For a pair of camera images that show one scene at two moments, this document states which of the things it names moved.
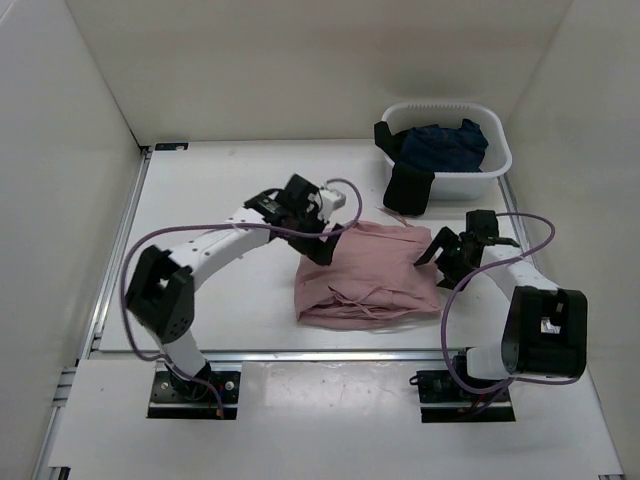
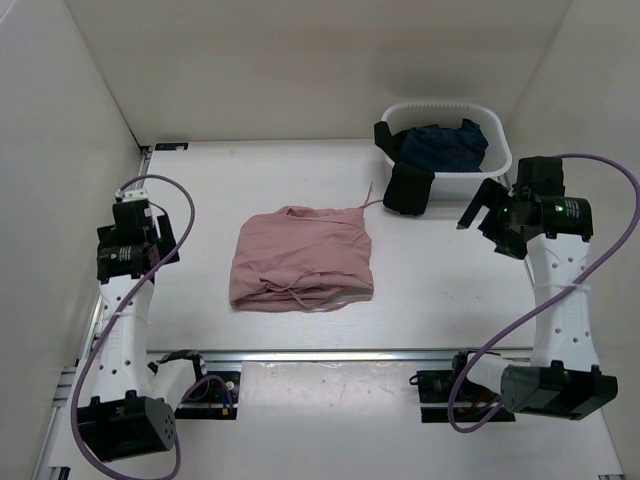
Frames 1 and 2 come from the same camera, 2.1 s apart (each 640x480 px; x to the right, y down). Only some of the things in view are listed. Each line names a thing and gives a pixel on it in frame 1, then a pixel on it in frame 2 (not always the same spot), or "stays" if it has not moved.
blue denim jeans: [449, 150] stays
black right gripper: [444, 238] → [506, 244]
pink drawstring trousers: [373, 280] → [300, 259]
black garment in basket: [408, 186] stays
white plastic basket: [464, 184] stays
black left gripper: [318, 251] → [166, 242]
